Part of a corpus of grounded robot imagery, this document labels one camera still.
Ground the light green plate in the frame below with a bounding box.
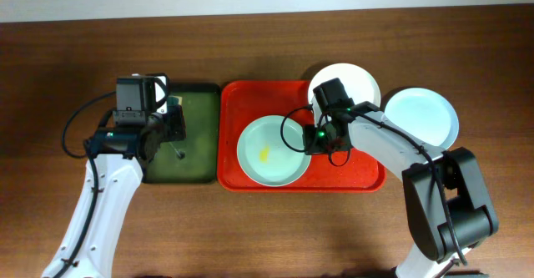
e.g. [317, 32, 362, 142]
[237, 115, 311, 187]

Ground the light blue plate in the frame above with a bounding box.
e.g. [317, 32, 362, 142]
[385, 88, 460, 149]

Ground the yellow green scrub sponge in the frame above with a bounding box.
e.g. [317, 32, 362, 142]
[167, 95, 183, 108]

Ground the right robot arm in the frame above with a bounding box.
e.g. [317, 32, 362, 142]
[304, 99, 499, 278]

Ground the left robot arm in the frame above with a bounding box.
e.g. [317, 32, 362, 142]
[42, 105, 185, 277]

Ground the dark green water tray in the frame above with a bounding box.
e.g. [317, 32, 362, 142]
[144, 83, 221, 184]

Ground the red plastic tray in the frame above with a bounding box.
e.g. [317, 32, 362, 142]
[217, 80, 386, 193]

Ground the cream white plate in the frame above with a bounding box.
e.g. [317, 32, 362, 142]
[308, 63, 381, 124]

